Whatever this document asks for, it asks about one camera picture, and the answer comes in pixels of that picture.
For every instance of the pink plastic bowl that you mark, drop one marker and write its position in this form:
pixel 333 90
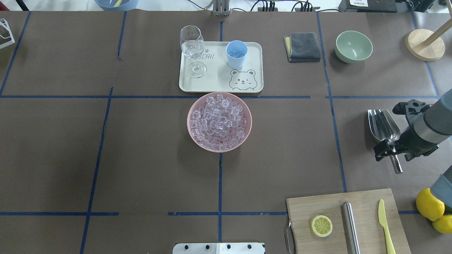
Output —
pixel 247 123

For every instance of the light blue plastic cup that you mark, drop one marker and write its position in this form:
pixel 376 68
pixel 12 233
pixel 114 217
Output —
pixel 236 45

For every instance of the cream bear tray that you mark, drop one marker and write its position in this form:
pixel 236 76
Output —
pixel 220 77

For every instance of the metal ice scoop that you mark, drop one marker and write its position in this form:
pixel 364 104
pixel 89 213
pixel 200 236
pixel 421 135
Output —
pixel 382 125

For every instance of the green lime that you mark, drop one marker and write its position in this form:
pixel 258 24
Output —
pixel 448 210

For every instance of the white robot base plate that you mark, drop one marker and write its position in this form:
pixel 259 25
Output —
pixel 220 248

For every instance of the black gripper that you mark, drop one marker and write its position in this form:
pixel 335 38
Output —
pixel 411 142

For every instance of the wooden cutting board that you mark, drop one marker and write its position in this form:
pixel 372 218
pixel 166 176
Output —
pixel 354 216

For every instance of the wooden mug tree stand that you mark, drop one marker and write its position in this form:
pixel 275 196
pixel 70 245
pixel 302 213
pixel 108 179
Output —
pixel 427 45

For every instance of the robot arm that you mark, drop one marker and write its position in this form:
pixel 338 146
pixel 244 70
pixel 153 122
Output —
pixel 428 126

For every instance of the yellow lemon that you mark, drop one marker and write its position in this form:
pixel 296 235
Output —
pixel 443 225
pixel 429 206

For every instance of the dark grey folded cloth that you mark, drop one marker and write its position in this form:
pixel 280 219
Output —
pixel 302 47

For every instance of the ice cubes in cup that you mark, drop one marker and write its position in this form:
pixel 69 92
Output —
pixel 236 54

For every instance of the blue bowl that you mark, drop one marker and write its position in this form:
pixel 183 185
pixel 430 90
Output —
pixel 107 5

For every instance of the metal cylinder rod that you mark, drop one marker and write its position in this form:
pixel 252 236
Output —
pixel 350 230

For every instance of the clear wine glass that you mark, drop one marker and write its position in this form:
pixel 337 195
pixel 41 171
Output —
pixel 192 46

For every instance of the clear fake ice cubes pile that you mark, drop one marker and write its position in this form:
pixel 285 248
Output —
pixel 219 121

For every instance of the white wire cup rack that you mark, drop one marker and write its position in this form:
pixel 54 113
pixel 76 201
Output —
pixel 6 36

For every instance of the lemon slice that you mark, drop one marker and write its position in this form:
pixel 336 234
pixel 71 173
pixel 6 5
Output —
pixel 321 225

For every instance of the green ceramic bowl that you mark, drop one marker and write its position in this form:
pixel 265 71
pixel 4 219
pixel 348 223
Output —
pixel 352 47

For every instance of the yellow plastic knife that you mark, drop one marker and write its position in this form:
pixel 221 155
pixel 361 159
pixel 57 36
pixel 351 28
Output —
pixel 384 224

